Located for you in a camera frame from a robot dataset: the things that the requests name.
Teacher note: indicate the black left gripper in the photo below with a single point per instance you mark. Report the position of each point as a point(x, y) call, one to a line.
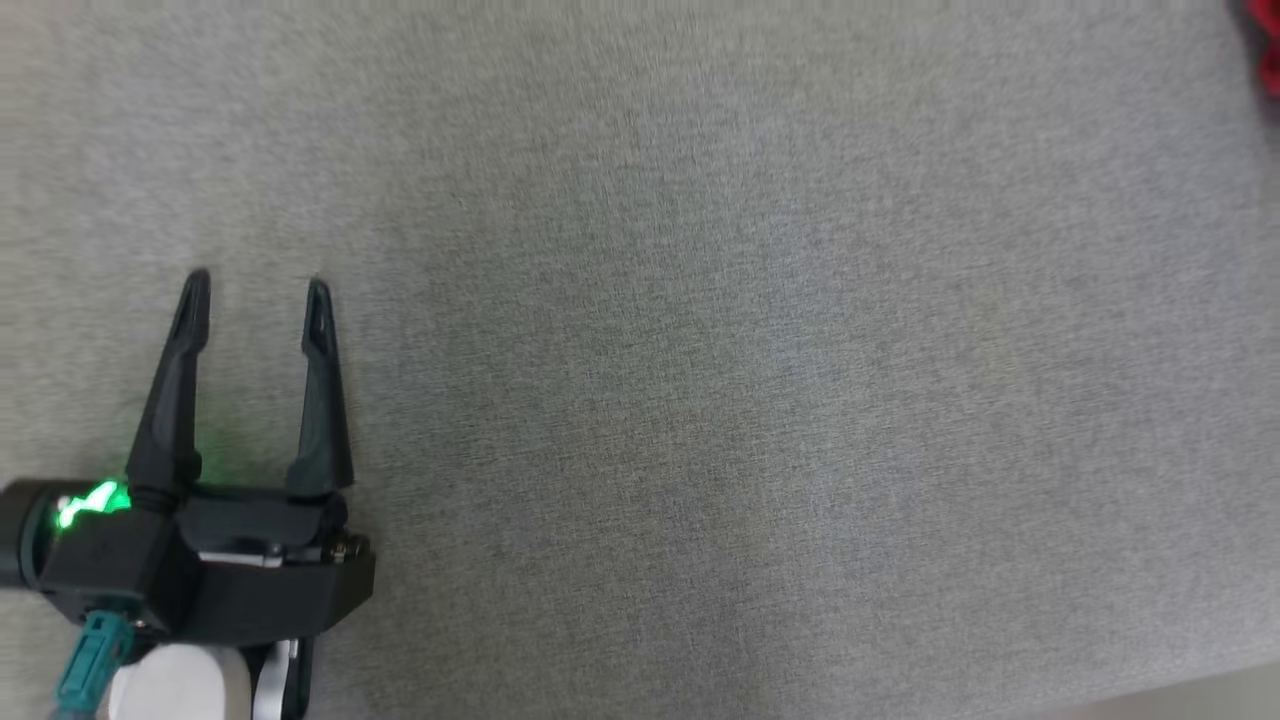
point(270, 600)

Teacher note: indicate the red and white basketball jersey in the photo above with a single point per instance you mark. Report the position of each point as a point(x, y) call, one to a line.
point(1270, 50)

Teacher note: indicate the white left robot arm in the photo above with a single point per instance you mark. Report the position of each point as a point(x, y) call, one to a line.
point(180, 690)

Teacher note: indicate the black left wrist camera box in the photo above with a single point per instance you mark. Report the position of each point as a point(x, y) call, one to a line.
point(120, 575)

